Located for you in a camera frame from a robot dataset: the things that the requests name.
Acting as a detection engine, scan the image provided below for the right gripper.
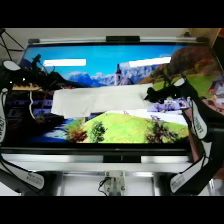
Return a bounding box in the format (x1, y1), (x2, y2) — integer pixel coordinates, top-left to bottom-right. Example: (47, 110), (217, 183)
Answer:
(143, 84), (176, 104)

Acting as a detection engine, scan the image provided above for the white shirt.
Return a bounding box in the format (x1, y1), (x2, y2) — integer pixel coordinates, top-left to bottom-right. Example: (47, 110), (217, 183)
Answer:
(50, 83), (155, 120)

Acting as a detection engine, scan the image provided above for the pink shirt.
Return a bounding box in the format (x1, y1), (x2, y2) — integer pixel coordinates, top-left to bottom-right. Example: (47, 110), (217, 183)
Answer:
(182, 103), (224, 181)

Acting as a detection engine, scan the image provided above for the black tripod stand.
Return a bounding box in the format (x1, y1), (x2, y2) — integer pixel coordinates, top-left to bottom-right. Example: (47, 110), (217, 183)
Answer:
(0, 28), (25, 63)

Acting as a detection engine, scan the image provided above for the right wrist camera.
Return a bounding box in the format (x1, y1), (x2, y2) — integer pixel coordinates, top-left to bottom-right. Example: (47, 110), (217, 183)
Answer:
(159, 68), (173, 88)

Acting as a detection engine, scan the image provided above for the silver frame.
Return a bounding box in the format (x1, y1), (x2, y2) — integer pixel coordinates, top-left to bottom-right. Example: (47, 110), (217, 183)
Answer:
(0, 35), (224, 197)

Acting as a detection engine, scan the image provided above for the black cable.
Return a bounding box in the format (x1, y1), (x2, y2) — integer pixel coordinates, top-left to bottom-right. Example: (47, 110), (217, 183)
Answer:
(97, 177), (112, 197)

